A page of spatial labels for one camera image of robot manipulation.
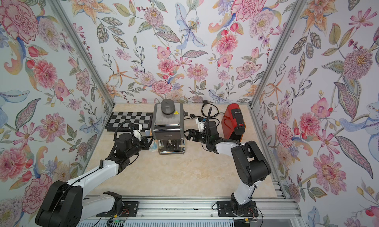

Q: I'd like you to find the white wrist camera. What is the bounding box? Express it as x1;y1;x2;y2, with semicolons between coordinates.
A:
195;117;207;133
132;124;143;141

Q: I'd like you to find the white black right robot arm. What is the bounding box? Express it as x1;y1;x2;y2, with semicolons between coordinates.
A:
185;109;271;219

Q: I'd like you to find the red capsule coffee machine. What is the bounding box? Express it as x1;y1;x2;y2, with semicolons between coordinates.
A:
221;103;246;142

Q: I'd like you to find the black coffee machine power cable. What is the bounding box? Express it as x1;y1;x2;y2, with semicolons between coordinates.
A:
189;100;224;121

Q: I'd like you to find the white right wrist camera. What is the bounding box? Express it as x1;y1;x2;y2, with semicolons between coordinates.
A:
195;117;207;133

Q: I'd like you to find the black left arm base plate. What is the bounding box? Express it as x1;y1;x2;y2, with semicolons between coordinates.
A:
96;201;139;218

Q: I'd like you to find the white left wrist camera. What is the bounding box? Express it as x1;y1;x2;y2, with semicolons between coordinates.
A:
132;124;143;141

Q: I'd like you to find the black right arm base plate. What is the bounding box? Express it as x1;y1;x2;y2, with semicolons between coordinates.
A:
216;200;259;218

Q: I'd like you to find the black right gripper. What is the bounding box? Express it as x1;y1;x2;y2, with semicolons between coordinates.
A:
184;129;212;145

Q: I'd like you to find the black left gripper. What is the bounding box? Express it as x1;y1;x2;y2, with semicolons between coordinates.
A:
126;135;156;159

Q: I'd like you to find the black white checkerboard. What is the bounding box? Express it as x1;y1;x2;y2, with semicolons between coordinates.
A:
106;112;153;132

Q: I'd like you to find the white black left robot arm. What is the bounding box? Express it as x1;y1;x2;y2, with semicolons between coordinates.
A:
35;124;154;227

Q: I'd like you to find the aluminium front frame rail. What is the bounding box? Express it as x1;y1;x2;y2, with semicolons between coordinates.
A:
48;195;303;221

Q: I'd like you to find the grey steel coffee machine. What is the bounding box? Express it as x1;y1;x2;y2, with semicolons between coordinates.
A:
151;99;185;155

